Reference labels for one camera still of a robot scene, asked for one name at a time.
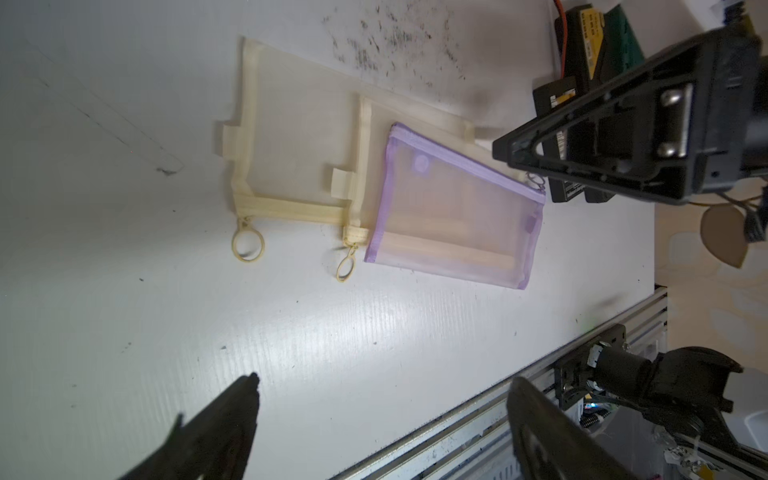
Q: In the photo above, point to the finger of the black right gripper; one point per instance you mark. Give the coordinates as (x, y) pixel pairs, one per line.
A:
(687, 121)

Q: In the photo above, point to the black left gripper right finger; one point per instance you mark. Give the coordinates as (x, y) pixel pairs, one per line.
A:
(548, 445)

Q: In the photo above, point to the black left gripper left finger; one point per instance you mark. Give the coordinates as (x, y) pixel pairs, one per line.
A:
(215, 444)

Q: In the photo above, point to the purple pouch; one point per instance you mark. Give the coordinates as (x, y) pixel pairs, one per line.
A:
(444, 213)

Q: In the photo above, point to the cream yellow pouch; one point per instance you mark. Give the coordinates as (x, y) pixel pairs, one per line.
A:
(422, 195)

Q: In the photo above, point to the yellow trimmed mesh pouch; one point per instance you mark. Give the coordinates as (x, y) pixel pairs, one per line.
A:
(306, 140)

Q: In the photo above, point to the green plastic tool case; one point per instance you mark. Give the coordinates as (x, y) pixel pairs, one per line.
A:
(623, 51)

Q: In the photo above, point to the black screwdriver bit case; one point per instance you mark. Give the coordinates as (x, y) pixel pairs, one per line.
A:
(546, 98)

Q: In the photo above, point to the black yellow battery pack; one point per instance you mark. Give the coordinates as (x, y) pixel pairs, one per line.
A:
(582, 37)

